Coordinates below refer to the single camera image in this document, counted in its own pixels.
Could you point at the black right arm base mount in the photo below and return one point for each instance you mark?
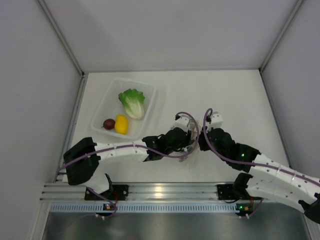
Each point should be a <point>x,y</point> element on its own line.
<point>228,192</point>

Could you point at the fake green lettuce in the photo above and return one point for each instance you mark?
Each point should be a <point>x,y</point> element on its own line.
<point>133,103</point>

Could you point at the clear dotted zip bag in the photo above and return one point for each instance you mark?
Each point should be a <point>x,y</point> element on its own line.
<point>193,149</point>

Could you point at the white perforated plastic basket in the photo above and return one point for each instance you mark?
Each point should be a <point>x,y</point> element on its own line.
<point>109,106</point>

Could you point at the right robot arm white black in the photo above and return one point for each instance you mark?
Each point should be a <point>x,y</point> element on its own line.
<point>262,177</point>

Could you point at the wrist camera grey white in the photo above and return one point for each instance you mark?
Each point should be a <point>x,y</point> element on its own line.
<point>182,122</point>
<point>214,120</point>

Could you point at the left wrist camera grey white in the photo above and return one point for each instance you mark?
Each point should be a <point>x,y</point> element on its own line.
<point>182,122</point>

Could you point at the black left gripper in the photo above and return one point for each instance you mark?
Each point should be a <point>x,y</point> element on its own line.
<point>185,142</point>

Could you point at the fake yellow lemon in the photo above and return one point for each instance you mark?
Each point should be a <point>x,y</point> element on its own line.
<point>121,124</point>

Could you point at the fake red apple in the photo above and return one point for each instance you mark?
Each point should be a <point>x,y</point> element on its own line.
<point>109,124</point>

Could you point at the grey slotted cable duct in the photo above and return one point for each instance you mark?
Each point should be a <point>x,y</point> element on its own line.
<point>135,207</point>

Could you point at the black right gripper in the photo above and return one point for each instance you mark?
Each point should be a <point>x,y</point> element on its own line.
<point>202,139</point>

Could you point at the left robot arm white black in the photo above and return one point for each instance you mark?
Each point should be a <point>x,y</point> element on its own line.
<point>86,162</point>

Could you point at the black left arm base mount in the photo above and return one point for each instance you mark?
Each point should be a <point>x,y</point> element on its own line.
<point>112,191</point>

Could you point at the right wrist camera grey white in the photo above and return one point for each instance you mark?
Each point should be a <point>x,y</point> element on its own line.
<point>214,120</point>

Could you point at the aluminium mounting rail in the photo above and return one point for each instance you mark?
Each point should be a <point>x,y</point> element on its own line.
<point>137,191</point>

